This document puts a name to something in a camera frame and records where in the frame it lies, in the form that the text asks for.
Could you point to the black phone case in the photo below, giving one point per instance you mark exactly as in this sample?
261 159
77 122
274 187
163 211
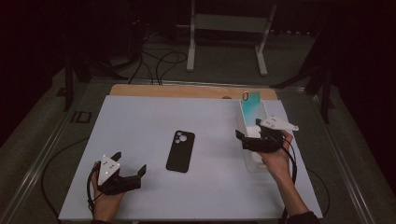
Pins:
180 155

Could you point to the person's left hand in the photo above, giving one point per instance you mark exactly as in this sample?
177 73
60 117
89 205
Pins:
106 207

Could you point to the white table mat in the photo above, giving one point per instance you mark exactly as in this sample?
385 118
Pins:
140 124

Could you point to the white plastic bin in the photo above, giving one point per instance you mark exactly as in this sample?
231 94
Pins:
253 163

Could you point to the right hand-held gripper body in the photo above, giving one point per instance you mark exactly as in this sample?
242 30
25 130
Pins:
264 144

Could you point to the white metal stand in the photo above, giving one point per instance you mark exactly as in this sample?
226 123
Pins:
230 23

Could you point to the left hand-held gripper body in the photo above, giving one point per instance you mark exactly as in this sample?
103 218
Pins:
120 185

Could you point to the aluminium floor rail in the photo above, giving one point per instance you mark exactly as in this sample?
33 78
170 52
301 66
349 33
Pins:
342 161
37 165

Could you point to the person's right hand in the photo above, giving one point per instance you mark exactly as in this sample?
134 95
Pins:
277 161

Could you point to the iridescent phone case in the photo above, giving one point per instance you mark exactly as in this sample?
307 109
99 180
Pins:
253 109

